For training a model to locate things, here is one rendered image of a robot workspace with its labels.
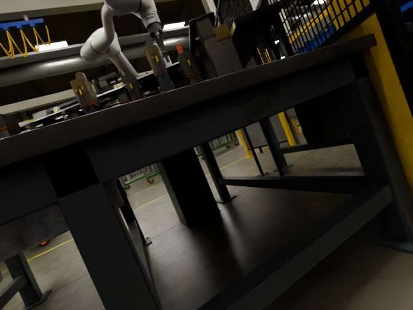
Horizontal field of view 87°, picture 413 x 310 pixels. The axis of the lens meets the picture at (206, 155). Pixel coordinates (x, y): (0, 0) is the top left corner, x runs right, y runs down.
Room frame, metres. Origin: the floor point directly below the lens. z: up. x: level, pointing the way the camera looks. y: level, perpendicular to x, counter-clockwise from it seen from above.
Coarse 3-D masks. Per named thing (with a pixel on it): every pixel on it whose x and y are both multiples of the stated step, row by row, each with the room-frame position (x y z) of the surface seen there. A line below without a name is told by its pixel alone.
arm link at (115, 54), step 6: (96, 30) 1.55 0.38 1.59; (102, 30) 1.55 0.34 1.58; (96, 36) 1.50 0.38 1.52; (114, 42) 1.60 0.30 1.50; (108, 48) 1.57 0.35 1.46; (114, 48) 1.60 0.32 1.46; (108, 54) 1.61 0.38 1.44; (114, 54) 1.62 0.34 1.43; (120, 54) 1.66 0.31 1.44; (114, 60) 1.66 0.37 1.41; (120, 60) 1.67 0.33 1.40; (126, 60) 1.70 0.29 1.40; (120, 66) 1.69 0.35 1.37; (126, 66) 1.70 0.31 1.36; (132, 66) 1.76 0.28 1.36; (126, 72) 1.72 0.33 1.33; (132, 72) 1.74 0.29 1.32
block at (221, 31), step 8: (224, 24) 1.03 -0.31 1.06; (216, 32) 1.03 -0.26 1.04; (224, 32) 1.03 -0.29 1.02; (216, 40) 1.03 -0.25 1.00; (224, 40) 1.03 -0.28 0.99; (224, 48) 1.03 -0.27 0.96; (232, 48) 1.03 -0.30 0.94; (224, 56) 1.03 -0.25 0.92; (232, 56) 1.03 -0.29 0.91; (232, 64) 1.03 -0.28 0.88; (240, 64) 1.03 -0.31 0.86; (232, 72) 1.03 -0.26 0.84
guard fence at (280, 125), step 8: (272, 120) 3.35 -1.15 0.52; (280, 120) 3.16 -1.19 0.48; (248, 128) 3.97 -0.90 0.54; (256, 128) 3.77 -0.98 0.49; (280, 128) 3.25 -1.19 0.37; (288, 128) 3.12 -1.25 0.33; (240, 136) 4.25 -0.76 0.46; (256, 136) 3.85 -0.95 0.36; (280, 136) 3.31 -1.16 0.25; (288, 136) 3.13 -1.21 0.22; (256, 144) 3.93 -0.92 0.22; (264, 144) 3.72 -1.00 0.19; (248, 152) 4.23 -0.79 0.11
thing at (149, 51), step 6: (150, 48) 0.93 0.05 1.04; (156, 48) 0.94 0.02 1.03; (150, 54) 0.93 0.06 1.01; (156, 54) 0.93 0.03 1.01; (150, 60) 0.93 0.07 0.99; (156, 60) 0.93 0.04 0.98; (162, 60) 0.94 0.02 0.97; (156, 66) 0.93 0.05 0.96; (162, 66) 0.93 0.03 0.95; (156, 72) 0.93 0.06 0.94; (162, 72) 0.93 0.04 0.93; (156, 78) 0.96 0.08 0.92; (162, 78) 0.94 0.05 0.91; (168, 78) 0.93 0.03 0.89; (162, 84) 0.94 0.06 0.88; (168, 84) 0.94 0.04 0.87; (162, 90) 0.94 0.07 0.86; (168, 90) 0.94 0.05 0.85
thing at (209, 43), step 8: (200, 24) 0.79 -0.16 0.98; (208, 24) 0.79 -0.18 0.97; (200, 32) 0.79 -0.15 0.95; (208, 32) 0.79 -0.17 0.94; (200, 40) 0.83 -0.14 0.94; (208, 40) 0.79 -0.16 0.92; (208, 48) 0.79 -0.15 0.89; (216, 48) 0.79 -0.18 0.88; (208, 56) 0.82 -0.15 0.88; (216, 56) 0.79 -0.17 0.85; (216, 64) 0.79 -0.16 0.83; (224, 64) 0.79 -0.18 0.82; (216, 72) 0.80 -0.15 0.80; (224, 72) 0.79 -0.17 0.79
